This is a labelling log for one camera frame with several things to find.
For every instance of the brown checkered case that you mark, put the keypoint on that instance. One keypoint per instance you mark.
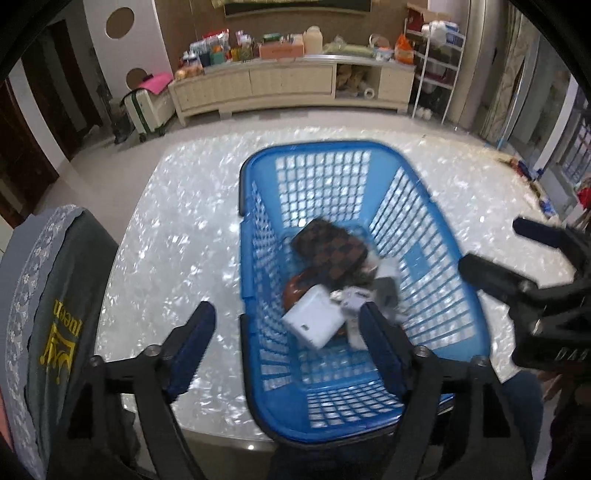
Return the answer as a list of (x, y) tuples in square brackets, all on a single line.
[(330, 249)]

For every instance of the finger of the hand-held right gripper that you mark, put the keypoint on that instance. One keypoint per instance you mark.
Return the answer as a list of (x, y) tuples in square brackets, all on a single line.
[(489, 274), (540, 233)]

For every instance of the grey lace cloth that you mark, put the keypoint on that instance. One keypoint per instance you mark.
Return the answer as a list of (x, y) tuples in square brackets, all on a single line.
[(27, 277)]

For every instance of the blue plastic basket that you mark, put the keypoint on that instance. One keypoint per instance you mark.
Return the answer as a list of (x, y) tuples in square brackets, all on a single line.
[(415, 256)]

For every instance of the white and blue bundle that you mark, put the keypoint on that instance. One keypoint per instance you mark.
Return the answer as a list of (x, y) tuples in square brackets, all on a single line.
[(443, 27)]

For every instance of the white charger adapter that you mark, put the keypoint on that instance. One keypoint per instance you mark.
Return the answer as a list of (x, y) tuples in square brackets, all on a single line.
[(385, 293)]

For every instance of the clutter of packets and bottles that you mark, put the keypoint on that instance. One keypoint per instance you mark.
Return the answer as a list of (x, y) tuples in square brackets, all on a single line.
[(221, 48)]

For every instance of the dark wooden door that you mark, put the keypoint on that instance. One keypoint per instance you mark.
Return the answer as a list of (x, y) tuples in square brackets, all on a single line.
[(69, 83), (23, 161)]

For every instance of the small blue white packet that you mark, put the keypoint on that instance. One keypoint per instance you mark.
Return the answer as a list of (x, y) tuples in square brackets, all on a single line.
[(548, 207)]

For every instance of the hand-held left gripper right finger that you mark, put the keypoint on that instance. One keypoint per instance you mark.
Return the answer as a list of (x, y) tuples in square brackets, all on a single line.
[(383, 344)]

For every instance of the white rounded box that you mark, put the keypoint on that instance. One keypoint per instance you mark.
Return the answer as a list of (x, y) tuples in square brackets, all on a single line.
[(314, 321)]

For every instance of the pink cloth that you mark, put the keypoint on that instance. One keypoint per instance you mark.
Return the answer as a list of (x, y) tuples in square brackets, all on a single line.
[(154, 82)]

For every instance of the bag of bread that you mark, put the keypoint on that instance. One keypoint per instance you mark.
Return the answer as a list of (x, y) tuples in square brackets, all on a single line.
[(189, 71)]

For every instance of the pink tissue box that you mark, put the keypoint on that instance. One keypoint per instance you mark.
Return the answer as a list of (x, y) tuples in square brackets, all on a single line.
[(279, 50)]

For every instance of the orange bag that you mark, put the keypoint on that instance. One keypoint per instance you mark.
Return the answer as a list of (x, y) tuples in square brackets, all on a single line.
[(404, 48)]

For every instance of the glass sliding door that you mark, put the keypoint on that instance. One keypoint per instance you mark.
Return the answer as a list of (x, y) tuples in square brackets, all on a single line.
[(558, 129)]

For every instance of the person's right hand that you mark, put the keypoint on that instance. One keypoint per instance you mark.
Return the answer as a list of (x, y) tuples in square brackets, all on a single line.
[(551, 385)]

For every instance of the white suitcase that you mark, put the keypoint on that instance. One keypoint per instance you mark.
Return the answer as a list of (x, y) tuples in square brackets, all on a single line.
[(147, 110)]

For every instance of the standing air conditioner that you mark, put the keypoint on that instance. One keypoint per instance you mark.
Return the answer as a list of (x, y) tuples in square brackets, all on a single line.
[(480, 64)]

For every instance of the white metal rack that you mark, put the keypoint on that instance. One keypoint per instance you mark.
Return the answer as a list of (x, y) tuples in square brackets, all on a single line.
[(438, 76)]

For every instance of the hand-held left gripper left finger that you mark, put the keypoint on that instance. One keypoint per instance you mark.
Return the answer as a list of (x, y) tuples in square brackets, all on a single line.
[(194, 346)]

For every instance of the brown wooden massage comb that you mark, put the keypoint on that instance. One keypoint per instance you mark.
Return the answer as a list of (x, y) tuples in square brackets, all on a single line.
[(295, 293)]

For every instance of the cream television cabinet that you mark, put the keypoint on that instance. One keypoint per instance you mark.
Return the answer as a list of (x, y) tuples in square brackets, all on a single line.
[(277, 85)]

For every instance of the dark cloth with yellow print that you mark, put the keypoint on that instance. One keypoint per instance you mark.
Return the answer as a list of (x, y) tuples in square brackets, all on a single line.
[(74, 286)]

